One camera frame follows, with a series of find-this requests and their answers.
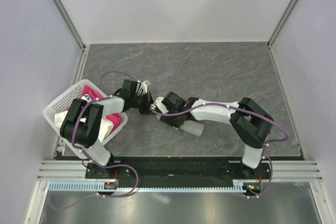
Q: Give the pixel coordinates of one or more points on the grey-green cloth napkin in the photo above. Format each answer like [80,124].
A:
[189,126]

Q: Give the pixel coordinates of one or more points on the aluminium frame rail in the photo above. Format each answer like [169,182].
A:
[283,171]

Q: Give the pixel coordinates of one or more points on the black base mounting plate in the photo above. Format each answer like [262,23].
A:
[178,170]

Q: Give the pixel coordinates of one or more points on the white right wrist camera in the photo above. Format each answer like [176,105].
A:
[158,106]

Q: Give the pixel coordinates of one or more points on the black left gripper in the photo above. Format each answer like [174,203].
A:
[148,100]

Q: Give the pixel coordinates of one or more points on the pink cloth in basket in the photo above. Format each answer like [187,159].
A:
[89,93]

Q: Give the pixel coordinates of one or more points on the grey slotted cable duct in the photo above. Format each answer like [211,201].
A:
[104,187]

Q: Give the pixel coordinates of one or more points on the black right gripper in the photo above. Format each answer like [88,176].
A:
[168,120]

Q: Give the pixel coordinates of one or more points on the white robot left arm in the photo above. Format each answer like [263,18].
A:
[96,152]

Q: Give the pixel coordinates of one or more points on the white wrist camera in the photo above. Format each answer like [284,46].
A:
[142,87]
[158,106]

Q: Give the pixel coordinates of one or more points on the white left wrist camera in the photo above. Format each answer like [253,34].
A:
[142,87]

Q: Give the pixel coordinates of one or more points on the white folded garment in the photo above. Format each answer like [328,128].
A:
[105,127]

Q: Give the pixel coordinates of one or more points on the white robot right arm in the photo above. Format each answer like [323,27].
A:
[248,119]

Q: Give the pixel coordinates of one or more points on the white plastic laundry basket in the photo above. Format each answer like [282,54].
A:
[63,102]

